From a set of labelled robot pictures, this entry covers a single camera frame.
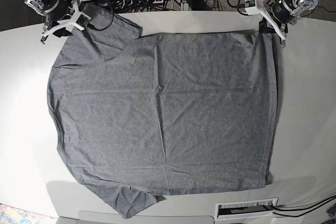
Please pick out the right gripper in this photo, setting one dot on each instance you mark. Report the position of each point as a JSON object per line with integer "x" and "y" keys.
{"x": 56, "y": 10}

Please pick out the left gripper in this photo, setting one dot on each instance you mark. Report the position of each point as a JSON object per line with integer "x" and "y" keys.
{"x": 280, "y": 13}

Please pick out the grey T-shirt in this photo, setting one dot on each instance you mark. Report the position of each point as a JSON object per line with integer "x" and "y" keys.
{"x": 140, "y": 117}

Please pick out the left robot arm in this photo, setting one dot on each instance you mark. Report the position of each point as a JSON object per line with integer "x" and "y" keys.
{"x": 298, "y": 7}

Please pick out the black power strip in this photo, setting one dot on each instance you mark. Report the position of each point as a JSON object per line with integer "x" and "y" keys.
{"x": 142, "y": 2}

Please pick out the white cable grommet tray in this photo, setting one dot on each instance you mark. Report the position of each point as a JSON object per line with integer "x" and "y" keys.
{"x": 244, "y": 209}

